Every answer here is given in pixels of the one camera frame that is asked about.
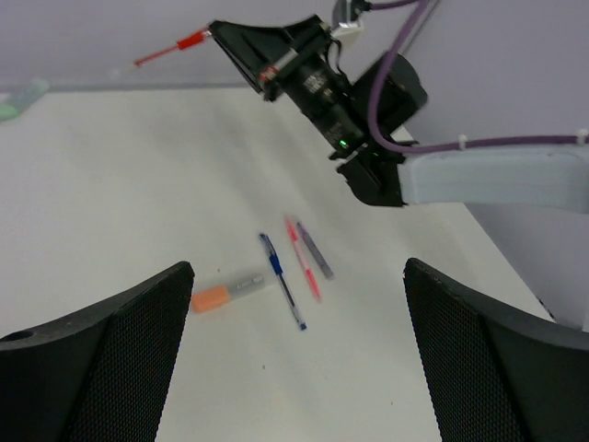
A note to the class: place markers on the green highlighter pen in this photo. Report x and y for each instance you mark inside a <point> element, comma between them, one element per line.
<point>23,98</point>

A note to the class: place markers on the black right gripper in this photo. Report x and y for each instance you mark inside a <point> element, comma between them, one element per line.
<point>293,60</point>

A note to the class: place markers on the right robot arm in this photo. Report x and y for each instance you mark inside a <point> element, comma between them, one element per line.
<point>539,170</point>

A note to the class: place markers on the purple grey marker pen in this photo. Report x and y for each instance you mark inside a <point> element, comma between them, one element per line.
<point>314,251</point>

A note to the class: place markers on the blue gel pen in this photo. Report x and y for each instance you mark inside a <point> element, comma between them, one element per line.
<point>276,266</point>

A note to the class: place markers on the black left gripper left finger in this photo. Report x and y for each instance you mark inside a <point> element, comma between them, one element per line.
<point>101,373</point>

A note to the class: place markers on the orange highlighter pen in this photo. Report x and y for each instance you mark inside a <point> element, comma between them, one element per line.
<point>215,295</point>

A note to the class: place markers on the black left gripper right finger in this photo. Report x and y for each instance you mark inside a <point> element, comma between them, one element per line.
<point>493,371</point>

